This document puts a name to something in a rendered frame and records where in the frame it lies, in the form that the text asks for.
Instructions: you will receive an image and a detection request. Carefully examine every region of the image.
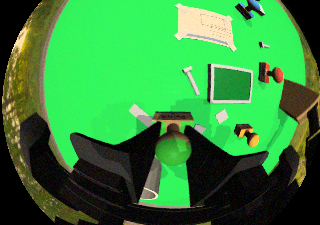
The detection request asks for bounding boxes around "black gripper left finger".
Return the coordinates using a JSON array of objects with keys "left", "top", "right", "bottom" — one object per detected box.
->
[{"left": 69, "top": 121, "right": 163, "bottom": 204}]

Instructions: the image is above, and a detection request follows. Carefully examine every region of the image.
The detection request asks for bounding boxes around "grey metal bolt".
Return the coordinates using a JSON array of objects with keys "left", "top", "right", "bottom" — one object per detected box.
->
[
  {"left": 259, "top": 41, "right": 269, "bottom": 49},
  {"left": 183, "top": 66, "right": 200, "bottom": 96}
]

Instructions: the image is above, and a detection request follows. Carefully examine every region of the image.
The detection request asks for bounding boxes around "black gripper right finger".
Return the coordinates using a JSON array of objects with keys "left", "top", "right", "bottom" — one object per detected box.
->
[{"left": 184, "top": 125, "right": 269, "bottom": 208}]

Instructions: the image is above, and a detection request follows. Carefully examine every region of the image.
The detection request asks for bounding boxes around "beige mug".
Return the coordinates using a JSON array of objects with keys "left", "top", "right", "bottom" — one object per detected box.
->
[{"left": 140, "top": 157, "right": 163, "bottom": 200}]

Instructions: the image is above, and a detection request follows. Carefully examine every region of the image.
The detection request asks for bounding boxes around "red-topped wooden stamp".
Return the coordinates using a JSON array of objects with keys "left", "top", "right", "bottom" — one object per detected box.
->
[{"left": 259, "top": 62, "right": 284, "bottom": 84}]

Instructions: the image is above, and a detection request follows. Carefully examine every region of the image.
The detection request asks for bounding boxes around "cream inspection card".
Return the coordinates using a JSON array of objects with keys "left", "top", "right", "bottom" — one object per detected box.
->
[{"left": 175, "top": 4, "right": 236, "bottom": 52}]

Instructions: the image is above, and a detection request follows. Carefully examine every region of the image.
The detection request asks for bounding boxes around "wooden stamp with green ball handle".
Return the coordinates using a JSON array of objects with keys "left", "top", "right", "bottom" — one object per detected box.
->
[{"left": 152, "top": 112, "right": 193, "bottom": 166}]

